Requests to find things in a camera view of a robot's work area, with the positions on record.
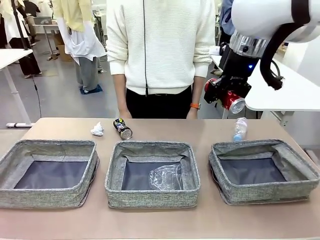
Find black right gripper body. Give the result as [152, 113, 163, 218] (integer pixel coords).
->
[219, 46, 259, 85]

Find crushed red can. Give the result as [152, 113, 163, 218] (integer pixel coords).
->
[204, 78, 246, 115]

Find clear plastic cup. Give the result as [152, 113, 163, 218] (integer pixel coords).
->
[148, 164, 184, 191]

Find crushed dark blue can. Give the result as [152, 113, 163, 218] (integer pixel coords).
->
[112, 117, 133, 140]

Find white paper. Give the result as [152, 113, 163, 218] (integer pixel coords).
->
[90, 121, 105, 137]

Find person's right forearm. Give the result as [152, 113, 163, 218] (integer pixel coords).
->
[112, 73, 129, 113]

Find person's left forearm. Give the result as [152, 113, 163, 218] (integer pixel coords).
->
[190, 75, 202, 105]

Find person's left hand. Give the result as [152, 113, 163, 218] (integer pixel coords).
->
[185, 107, 200, 120]

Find crushed clear plastic bottle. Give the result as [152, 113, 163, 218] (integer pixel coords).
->
[232, 116, 249, 142]

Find person in blue shirt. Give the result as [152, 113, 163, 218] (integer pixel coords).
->
[218, 0, 236, 74]

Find black trousers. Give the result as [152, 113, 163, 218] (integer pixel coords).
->
[125, 86, 193, 120]

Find white zip sweater torso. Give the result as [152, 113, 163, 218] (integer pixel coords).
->
[106, 0, 216, 96]

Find grey fabric basket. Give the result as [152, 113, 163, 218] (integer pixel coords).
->
[207, 138, 320, 206]
[104, 140, 202, 210]
[0, 139, 100, 210]

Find blue floor mat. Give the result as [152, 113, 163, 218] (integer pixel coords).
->
[79, 83, 104, 96]

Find person in yellow cardigan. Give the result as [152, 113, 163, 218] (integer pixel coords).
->
[51, 0, 108, 93]

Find brown cardboard box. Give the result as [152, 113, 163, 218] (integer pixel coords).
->
[53, 33, 74, 62]

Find person in white top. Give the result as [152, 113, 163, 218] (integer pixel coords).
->
[0, 0, 43, 79]

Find black stand pole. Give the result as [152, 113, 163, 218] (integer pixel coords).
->
[11, 0, 30, 51]

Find black sleeved arm cable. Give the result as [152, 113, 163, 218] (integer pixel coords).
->
[259, 21, 286, 91]

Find thin black floor cable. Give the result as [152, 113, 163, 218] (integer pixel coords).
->
[31, 74, 42, 118]

